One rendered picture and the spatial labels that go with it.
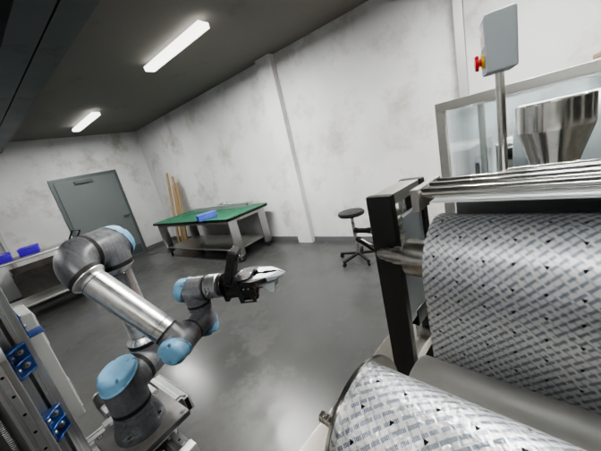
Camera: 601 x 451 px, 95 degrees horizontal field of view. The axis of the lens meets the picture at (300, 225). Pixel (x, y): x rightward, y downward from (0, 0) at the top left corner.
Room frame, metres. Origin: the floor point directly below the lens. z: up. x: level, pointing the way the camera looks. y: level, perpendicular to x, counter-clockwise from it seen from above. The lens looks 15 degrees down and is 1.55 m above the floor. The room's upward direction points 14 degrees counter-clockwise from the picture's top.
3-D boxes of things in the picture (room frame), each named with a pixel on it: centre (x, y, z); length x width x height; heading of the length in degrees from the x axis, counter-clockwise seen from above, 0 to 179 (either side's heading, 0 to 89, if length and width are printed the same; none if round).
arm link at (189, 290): (0.82, 0.38, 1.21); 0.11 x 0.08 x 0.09; 76
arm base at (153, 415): (0.76, 0.67, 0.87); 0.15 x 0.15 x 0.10
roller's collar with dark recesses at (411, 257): (0.42, -0.19, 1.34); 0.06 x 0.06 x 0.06; 43
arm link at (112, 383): (0.77, 0.66, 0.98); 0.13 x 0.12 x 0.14; 166
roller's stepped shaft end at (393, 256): (0.47, -0.15, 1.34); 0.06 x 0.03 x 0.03; 43
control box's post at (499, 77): (0.58, -0.45, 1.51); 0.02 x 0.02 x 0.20
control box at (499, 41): (0.58, -0.45, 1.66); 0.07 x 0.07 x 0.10; 60
